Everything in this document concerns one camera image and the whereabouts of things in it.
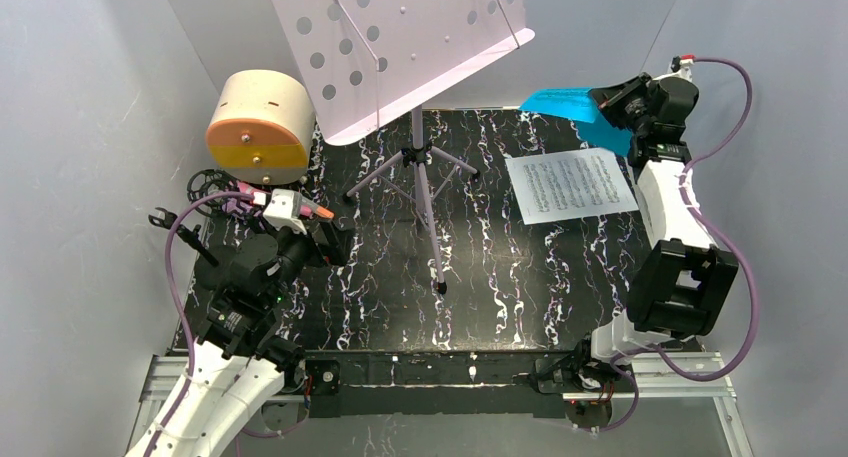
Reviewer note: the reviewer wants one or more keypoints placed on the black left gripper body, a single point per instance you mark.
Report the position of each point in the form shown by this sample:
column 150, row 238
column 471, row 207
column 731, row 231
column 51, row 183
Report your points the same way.
column 201, row 243

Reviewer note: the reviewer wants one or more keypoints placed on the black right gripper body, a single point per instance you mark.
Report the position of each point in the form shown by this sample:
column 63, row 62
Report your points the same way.
column 613, row 95

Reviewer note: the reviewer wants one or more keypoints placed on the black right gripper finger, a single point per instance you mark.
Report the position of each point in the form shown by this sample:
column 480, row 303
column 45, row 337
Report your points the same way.
column 620, row 93
column 617, row 115

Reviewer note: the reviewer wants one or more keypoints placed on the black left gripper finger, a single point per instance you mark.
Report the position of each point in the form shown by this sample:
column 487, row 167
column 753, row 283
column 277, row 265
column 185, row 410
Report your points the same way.
column 345, row 232
column 328, row 245

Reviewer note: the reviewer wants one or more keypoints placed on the blue sheet music page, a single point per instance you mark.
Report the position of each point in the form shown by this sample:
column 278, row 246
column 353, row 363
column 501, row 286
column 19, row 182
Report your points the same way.
column 576, row 105

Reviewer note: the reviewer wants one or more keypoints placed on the black round-base desktop mic stand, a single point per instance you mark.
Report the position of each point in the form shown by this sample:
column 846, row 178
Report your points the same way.
column 216, row 267

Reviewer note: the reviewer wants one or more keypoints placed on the white sheet music book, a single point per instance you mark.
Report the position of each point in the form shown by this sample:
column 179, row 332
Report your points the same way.
column 569, row 185

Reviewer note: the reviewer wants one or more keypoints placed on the purple tripod music stand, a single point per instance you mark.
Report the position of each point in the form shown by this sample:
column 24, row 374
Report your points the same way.
column 365, row 63

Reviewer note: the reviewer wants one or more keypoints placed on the pink microphone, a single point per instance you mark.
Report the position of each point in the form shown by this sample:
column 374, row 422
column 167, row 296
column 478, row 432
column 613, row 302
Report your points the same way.
column 258, row 197

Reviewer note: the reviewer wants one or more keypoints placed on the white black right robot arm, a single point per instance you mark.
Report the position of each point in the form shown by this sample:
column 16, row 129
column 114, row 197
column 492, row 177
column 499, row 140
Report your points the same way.
column 682, row 285

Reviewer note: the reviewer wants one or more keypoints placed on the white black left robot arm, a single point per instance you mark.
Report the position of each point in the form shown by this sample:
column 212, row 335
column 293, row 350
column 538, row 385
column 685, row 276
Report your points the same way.
column 238, row 358

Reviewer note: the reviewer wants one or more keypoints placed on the beige orange drawer cabinet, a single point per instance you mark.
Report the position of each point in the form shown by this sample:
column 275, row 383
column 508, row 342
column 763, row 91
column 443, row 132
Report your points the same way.
column 262, row 127

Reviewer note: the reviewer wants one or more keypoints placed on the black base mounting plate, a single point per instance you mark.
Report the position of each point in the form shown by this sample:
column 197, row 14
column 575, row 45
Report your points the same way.
column 450, row 381

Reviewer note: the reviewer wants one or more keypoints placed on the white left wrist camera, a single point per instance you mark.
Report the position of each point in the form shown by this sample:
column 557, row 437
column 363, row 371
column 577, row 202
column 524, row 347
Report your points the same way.
column 287, row 209

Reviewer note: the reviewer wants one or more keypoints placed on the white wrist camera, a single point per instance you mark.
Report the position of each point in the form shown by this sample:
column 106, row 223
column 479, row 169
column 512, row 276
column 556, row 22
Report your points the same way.
column 681, row 66
column 287, row 209

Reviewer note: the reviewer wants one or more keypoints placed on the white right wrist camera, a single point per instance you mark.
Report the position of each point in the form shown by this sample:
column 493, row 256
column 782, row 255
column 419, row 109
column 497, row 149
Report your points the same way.
column 681, row 66

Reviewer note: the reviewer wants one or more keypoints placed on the aluminium frame rail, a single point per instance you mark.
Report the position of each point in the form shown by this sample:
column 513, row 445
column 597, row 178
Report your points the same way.
column 236, row 361

